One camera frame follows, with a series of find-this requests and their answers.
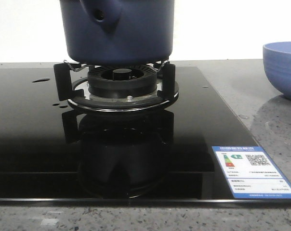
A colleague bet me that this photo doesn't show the dark blue pot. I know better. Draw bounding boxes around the dark blue pot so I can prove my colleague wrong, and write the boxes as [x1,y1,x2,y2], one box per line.
[60,0,174,65]

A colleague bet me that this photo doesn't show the light blue bowl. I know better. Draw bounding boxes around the light blue bowl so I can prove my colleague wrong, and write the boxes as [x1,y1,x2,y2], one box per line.
[263,41,291,100]

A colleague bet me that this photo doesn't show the right burner with pot support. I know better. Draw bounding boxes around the right burner with pot support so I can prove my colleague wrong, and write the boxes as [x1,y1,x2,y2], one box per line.
[53,60,179,113]

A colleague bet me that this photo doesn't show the black glass gas stove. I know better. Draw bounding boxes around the black glass gas stove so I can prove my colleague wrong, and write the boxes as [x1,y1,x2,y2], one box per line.
[0,66,291,208]

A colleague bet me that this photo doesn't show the blue energy label sticker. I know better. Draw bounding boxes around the blue energy label sticker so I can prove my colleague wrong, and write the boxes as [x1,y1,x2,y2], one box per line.
[212,146,291,199]

